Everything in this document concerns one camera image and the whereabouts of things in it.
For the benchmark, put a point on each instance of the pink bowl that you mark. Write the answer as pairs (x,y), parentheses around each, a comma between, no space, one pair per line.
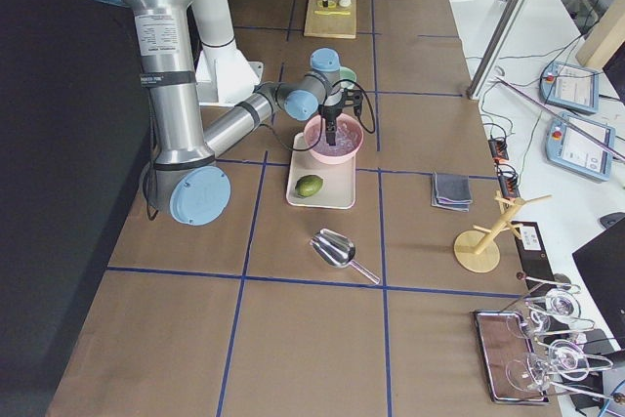
(313,132)

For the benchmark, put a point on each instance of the clear ice cubes pile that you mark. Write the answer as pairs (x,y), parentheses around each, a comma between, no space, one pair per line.
(347,139)

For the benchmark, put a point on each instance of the green bowl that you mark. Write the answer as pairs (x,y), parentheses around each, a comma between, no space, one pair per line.
(347,78)

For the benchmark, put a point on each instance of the steel ice scoop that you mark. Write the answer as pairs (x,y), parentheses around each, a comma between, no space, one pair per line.
(339,252)

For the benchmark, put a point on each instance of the bamboo cutting board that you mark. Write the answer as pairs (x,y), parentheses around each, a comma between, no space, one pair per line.
(337,27)

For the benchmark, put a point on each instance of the cream plastic tray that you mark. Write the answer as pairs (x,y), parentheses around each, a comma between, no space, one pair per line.
(338,180)

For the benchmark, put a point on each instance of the green lime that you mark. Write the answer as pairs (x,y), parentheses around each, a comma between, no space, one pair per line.
(308,185)

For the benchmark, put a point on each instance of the grey folded cloth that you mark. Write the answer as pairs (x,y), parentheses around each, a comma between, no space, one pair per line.
(451,192)

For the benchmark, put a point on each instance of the black power strip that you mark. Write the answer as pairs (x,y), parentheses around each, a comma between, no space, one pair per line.
(507,175)

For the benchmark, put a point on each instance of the wooden mug tree stand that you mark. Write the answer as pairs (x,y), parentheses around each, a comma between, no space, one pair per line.
(475,249)

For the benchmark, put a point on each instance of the far teach pendant tablet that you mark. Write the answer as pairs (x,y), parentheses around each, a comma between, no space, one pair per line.
(570,86)

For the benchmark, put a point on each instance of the teach pendant tablet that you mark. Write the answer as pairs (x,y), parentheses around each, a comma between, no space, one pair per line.
(567,148)
(570,86)

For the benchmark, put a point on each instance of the near teach pendant tablet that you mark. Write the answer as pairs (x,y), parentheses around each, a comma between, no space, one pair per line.
(567,148)

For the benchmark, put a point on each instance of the wine glass rack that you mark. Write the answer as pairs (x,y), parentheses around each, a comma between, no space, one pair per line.
(549,318)

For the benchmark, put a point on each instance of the black framed tray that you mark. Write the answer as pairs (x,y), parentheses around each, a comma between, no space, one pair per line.
(500,343)

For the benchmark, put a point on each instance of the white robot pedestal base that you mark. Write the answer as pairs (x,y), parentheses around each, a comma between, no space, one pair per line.
(224,76)

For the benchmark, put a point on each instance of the aluminium frame post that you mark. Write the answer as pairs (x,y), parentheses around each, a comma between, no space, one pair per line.
(494,47)

